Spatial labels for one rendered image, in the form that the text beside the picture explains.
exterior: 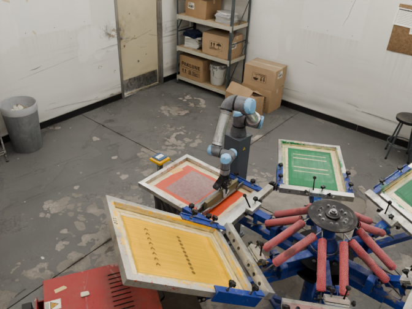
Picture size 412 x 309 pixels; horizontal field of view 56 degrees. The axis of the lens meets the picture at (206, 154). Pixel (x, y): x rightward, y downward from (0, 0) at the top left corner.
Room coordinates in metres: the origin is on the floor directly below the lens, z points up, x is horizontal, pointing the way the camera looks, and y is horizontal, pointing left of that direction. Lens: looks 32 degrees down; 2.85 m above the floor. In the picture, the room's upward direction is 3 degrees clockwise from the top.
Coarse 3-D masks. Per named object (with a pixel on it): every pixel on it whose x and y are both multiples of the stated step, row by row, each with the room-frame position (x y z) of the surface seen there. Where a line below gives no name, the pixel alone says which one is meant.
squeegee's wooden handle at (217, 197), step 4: (236, 180) 2.47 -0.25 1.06; (232, 184) 2.43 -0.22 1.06; (236, 184) 2.46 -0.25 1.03; (228, 188) 2.38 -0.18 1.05; (232, 188) 2.43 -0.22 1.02; (220, 192) 2.31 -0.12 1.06; (212, 196) 2.26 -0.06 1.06; (216, 196) 2.27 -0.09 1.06; (220, 196) 2.30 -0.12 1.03; (208, 200) 2.21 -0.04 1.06; (212, 200) 2.22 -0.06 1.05; (216, 200) 2.27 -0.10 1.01; (204, 204) 2.19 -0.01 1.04; (208, 204) 2.19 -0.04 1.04; (212, 204) 2.23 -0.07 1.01; (204, 208) 2.19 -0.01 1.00
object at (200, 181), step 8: (184, 168) 2.76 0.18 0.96; (192, 168) 2.77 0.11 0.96; (176, 176) 2.64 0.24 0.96; (184, 176) 2.64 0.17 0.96; (192, 176) 2.65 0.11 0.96; (200, 176) 2.65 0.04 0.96; (208, 176) 2.66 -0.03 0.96; (192, 184) 2.54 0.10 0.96; (200, 184) 2.54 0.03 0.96; (208, 184) 2.55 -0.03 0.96; (208, 192) 2.44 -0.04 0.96; (240, 192) 2.46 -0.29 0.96; (224, 200) 2.34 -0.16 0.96; (232, 200) 2.35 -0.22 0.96
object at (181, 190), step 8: (160, 184) 2.52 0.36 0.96; (168, 184) 2.52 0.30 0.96; (176, 184) 2.53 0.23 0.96; (184, 184) 2.53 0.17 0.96; (168, 192) 2.42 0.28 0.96; (176, 192) 2.42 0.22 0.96; (184, 192) 2.43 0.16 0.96; (192, 192) 2.43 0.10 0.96; (200, 192) 2.44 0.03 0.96; (184, 200) 2.32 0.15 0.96; (192, 200) 2.33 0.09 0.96; (200, 200) 2.33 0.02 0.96; (216, 208) 2.25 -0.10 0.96; (224, 208) 2.25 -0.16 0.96
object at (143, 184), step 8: (176, 160) 2.83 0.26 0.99; (184, 160) 2.86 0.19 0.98; (192, 160) 2.85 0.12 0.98; (168, 168) 2.70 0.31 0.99; (208, 168) 2.74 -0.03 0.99; (152, 176) 2.57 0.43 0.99; (160, 176) 2.62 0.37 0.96; (144, 184) 2.46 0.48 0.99; (152, 192) 2.38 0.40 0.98; (160, 192) 2.37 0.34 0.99; (256, 192) 2.43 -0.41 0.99; (168, 200) 2.28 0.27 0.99; (176, 200) 2.27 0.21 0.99; (176, 208) 2.22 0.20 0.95; (232, 208) 2.21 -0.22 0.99; (224, 216) 2.12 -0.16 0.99
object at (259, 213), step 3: (258, 210) 2.14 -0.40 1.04; (261, 210) 2.15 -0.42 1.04; (255, 213) 2.11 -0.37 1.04; (258, 213) 2.11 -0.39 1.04; (261, 213) 2.11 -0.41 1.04; (264, 213) 2.11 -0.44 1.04; (252, 216) 2.12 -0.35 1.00; (258, 216) 2.09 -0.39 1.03; (261, 216) 2.08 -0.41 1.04; (264, 216) 2.08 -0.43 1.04; (267, 216) 2.08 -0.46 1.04; (270, 216) 2.08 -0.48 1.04; (258, 219) 2.09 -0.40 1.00; (261, 219) 2.08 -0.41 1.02; (264, 219) 2.06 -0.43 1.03; (261, 222) 2.07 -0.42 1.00; (264, 222) 2.06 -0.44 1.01
